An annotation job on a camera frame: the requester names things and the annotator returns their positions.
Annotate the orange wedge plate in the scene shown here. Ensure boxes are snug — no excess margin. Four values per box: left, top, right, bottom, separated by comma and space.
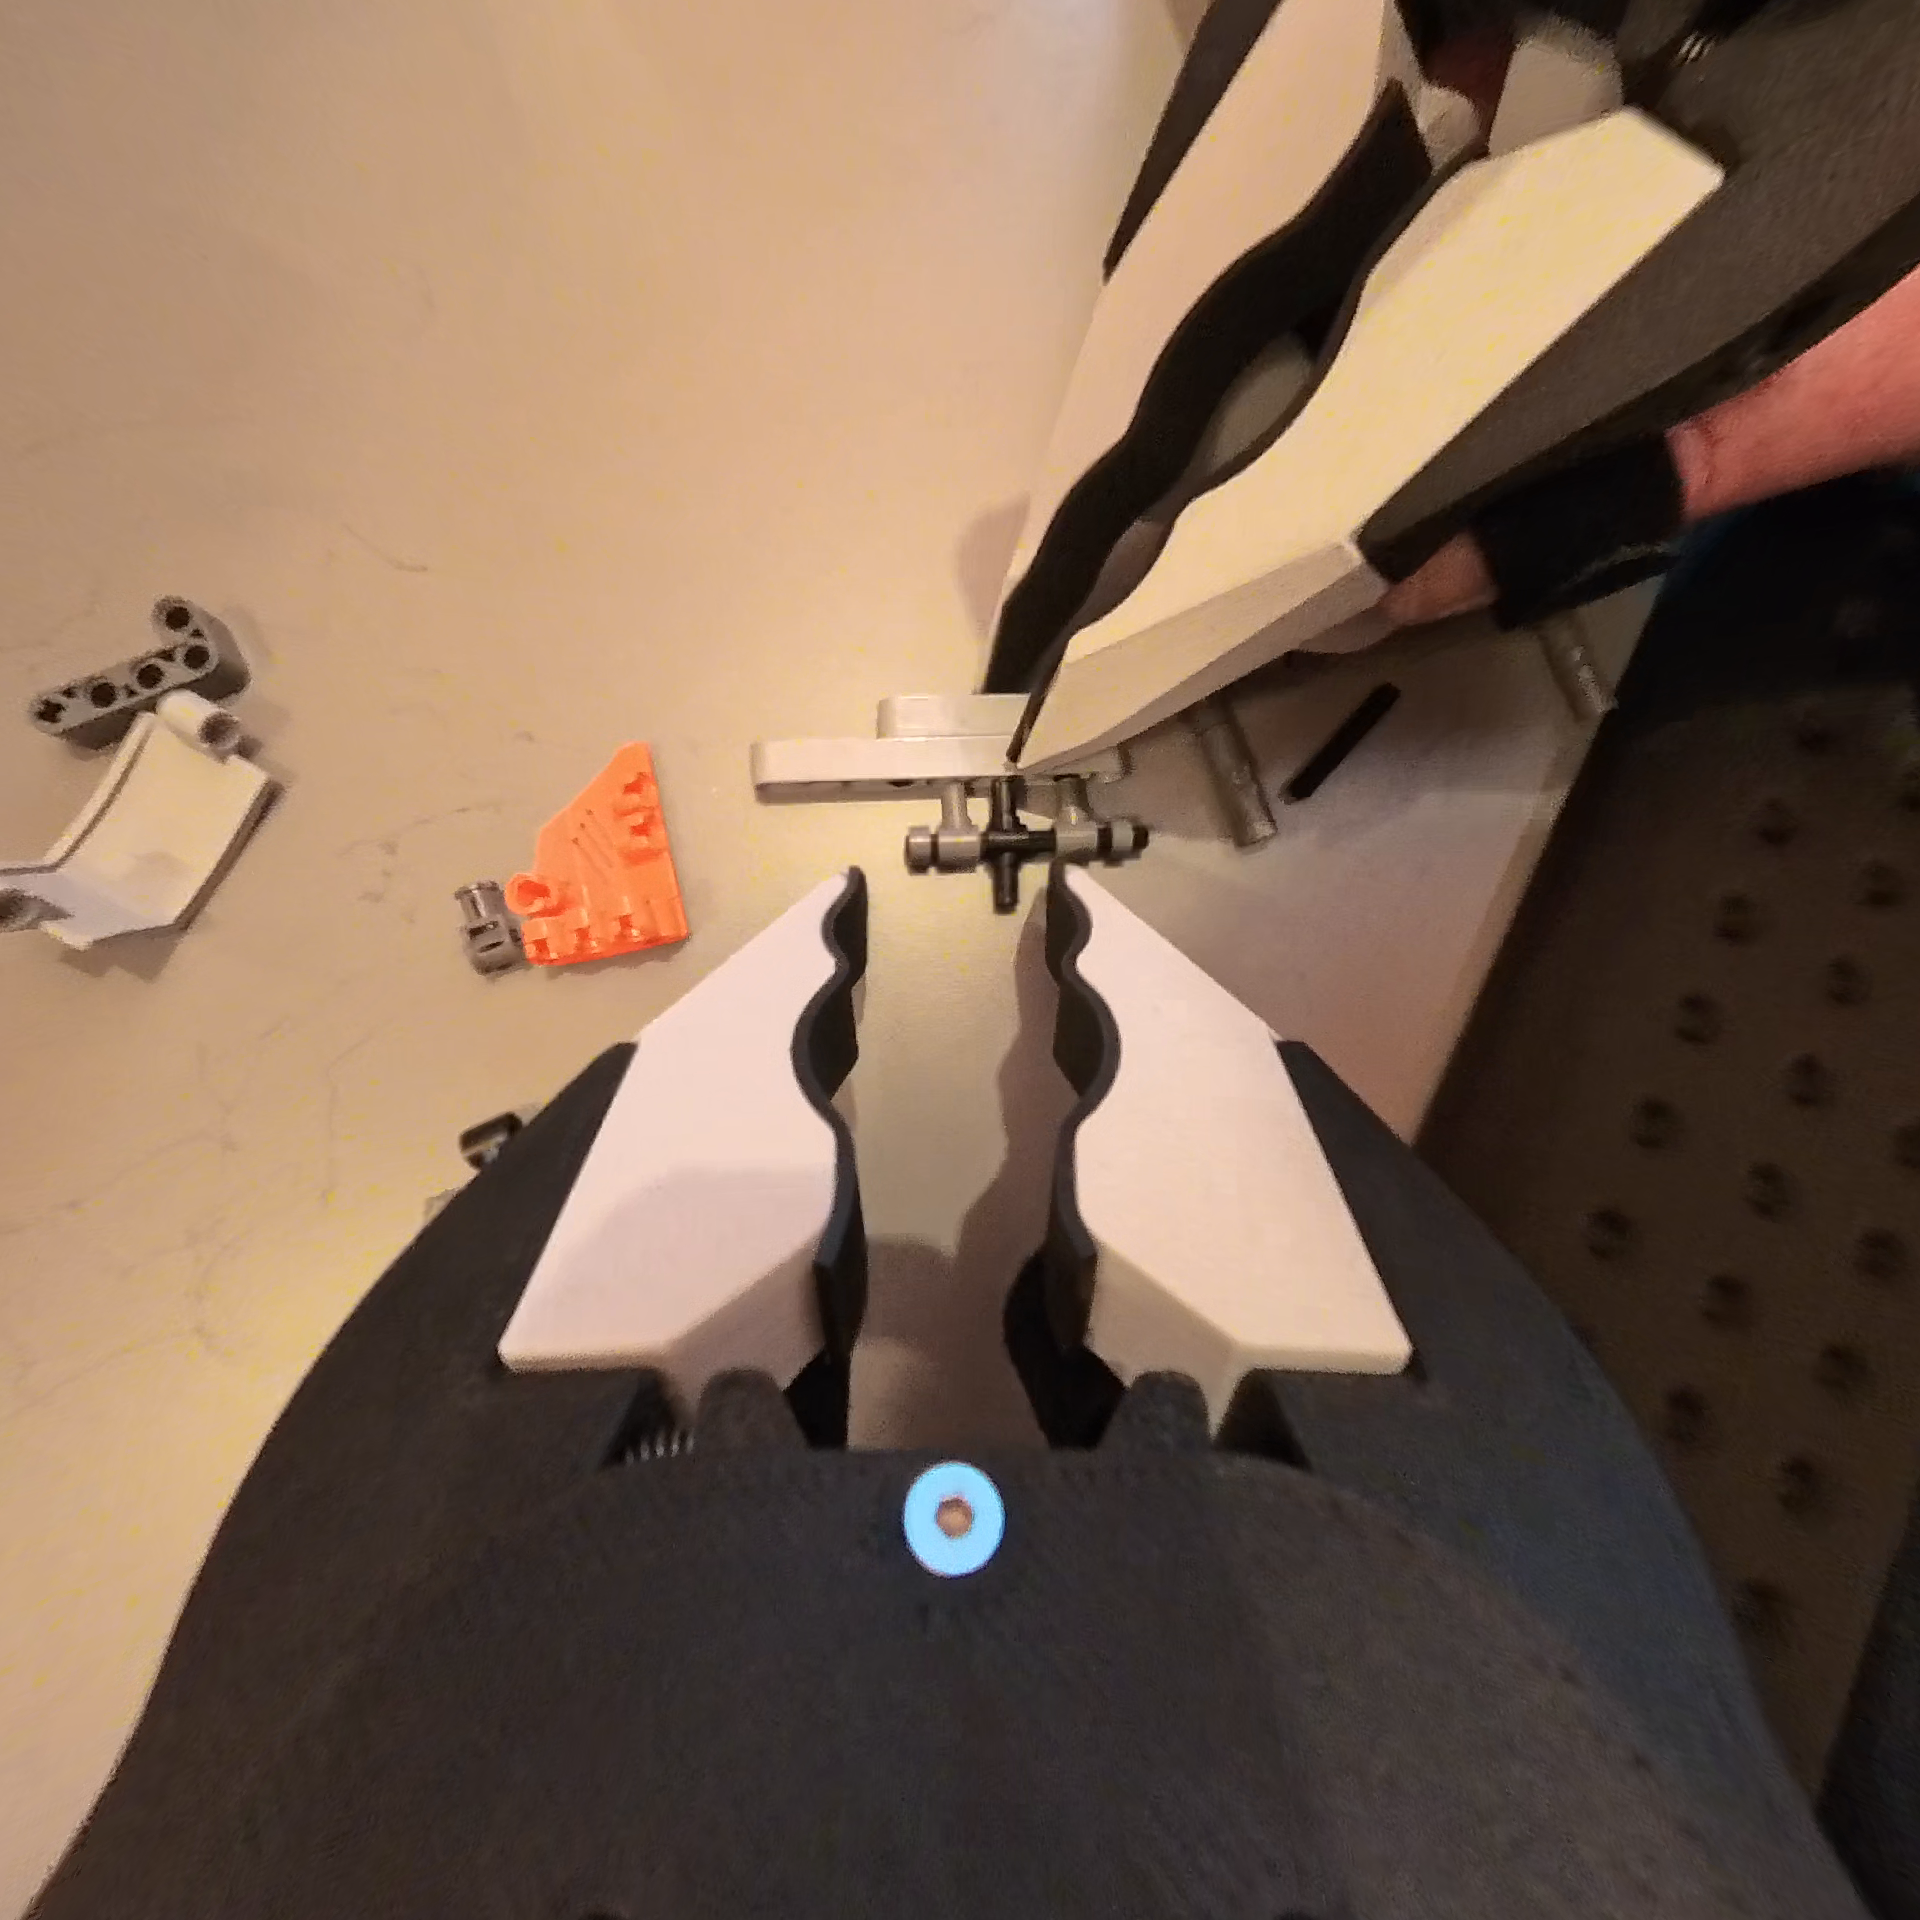
504, 740, 694, 970

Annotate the dark grey angled beam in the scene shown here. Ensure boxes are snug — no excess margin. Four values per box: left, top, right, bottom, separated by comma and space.
24, 595, 254, 748

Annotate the grey axle connector piece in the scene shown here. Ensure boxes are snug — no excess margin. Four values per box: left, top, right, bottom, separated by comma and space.
903, 771, 1152, 915

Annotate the white curved panel piece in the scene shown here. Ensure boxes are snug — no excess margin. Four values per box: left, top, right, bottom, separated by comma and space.
0, 688, 283, 955

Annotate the black perforated panel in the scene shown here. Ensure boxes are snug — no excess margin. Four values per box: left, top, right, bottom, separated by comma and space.
1417, 480, 1920, 1802

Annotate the small grey pin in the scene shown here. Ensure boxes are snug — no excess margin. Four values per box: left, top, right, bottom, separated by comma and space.
1532, 615, 1620, 721

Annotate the small black axle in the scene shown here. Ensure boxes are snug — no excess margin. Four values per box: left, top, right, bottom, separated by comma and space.
1276, 680, 1402, 802

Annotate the grey holed liftarm beam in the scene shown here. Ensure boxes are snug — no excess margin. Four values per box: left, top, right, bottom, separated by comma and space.
747, 692, 1132, 808

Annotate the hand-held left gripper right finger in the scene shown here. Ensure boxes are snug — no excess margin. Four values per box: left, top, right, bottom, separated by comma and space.
1042, 865, 1417, 1420

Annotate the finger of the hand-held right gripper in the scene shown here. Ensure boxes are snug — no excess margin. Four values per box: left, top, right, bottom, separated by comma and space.
982, 0, 1436, 711
1004, 108, 1726, 771

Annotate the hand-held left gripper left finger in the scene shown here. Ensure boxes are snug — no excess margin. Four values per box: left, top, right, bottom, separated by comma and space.
497, 865, 874, 1420

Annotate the person's right hand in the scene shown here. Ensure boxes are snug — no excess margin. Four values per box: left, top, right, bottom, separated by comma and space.
1376, 278, 1920, 632

